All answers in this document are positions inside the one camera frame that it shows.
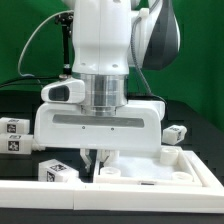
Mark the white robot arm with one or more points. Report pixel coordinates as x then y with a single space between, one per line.
90 109

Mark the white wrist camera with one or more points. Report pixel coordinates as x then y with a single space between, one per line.
68 91

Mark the white L-shaped obstacle fence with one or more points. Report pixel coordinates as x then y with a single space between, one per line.
209 198

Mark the black camera stand pole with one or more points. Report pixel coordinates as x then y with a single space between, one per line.
65 20

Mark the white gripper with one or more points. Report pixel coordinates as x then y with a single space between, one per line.
135 127

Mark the white square tabletop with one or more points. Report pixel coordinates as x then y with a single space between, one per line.
169 167

